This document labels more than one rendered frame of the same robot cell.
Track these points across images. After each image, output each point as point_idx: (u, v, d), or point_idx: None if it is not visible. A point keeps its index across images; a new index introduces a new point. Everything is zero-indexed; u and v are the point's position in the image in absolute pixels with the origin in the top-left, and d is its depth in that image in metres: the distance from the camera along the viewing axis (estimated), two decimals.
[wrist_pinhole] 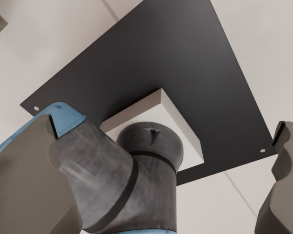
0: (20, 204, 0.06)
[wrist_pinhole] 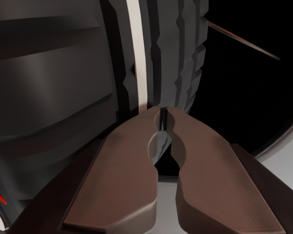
0: (116, 178, 0.07)
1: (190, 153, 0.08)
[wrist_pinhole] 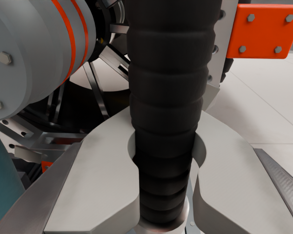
0: (96, 179, 0.07)
1: (210, 154, 0.08)
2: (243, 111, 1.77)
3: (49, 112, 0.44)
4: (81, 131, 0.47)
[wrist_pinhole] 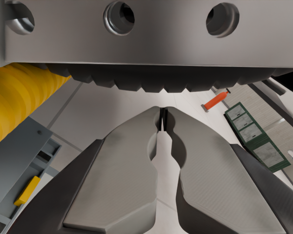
0: (115, 178, 0.07)
1: (190, 153, 0.08)
2: (168, 155, 1.55)
3: None
4: None
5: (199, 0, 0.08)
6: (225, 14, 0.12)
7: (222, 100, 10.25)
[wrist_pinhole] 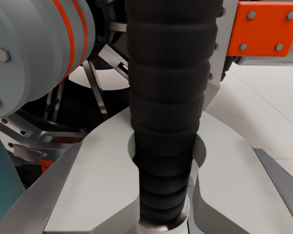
0: (96, 179, 0.07)
1: (210, 154, 0.08)
2: (251, 120, 1.63)
3: (48, 110, 0.43)
4: (80, 130, 0.47)
5: None
6: None
7: None
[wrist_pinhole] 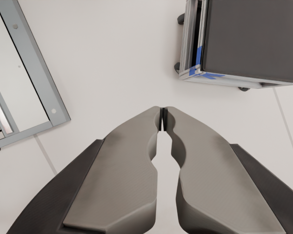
0: (115, 178, 0.07)
1: (190, 153, 0.08)
2: None
3: None
4: None
5: None
6: None
7: None
